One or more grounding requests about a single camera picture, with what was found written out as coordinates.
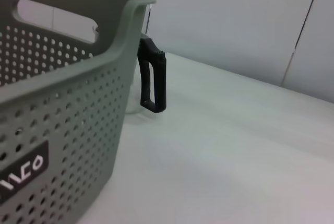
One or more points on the grey perforated storage basket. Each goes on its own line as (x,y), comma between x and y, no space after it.
(65,117)

